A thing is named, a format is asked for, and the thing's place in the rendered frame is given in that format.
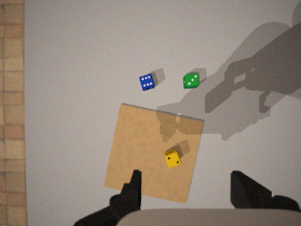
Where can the green die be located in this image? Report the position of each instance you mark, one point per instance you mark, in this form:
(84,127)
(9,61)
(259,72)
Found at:
(190,81)

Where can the blue die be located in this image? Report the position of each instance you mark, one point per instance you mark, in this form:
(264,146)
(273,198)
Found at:
(146,82)

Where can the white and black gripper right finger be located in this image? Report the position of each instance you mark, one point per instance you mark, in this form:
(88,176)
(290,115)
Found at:
(245,193)

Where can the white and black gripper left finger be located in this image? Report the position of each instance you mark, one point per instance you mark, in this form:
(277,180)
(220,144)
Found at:
(120,205)

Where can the yellow die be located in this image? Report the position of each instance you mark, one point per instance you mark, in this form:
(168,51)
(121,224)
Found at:
(172,158)

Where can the tan square mat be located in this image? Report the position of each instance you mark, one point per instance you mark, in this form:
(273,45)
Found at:
(141,139)

